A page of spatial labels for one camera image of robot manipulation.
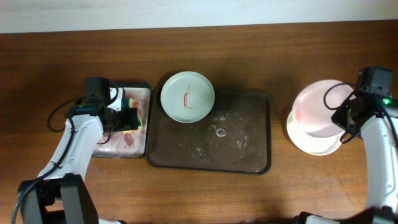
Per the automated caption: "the green and yellow sponge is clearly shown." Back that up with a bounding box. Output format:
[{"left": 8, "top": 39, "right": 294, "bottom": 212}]
[{"left": 123, "top": 98, "right": 147, "bottom": 134}]

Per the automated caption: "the pink plate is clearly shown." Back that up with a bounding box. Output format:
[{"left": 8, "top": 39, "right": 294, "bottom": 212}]
[{"left": 292, "top": 80, "right": 353, "bottom": 138}]

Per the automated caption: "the cream white plate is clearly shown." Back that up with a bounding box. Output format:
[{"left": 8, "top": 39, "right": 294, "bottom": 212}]
[{"left": 286, "top": 112, "right": 343, "bottom": 156}]

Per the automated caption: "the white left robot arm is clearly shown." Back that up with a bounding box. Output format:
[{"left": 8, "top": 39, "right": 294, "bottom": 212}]
[{"left": 11, "top": 77, "right": 137, "bottom": 223}]

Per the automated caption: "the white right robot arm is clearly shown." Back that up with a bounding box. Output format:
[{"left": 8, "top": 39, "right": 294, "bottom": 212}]
[{"left": 287, "top": 67, "right": 397, "bottom": 223}]

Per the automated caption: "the black tray with soapy water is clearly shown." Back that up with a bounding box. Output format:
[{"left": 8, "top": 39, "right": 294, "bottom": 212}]
[{"left": 92, "top": 81, "right": 151, "bottom": 158}]

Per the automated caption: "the dark brown serving tray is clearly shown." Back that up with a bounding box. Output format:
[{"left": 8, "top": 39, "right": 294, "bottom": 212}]
[{"left": 146, "top": 89, "right": 272, "bottom": 175}]

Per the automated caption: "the pale green plate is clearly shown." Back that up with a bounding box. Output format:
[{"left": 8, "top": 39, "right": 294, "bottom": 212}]
[{"left": 160, "top": 71, "right": 215, "bottom": 123}]

